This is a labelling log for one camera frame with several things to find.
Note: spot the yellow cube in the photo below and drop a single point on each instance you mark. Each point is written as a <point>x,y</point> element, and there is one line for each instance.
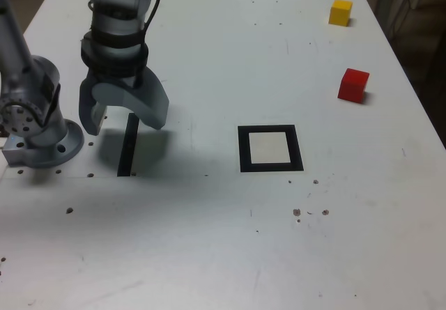
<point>339,12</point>

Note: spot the red cube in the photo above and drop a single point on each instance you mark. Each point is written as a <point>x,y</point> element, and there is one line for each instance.
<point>352,87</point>

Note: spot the black tape strip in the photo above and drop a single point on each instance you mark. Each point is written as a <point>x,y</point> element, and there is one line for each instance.
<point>125,156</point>

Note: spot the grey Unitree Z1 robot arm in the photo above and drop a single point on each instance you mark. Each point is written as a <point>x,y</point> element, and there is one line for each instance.
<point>38,80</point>

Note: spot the black tape square outline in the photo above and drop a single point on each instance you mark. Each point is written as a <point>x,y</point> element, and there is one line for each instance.
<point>244,149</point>

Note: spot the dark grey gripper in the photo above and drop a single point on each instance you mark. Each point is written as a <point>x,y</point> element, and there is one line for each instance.
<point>118,79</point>

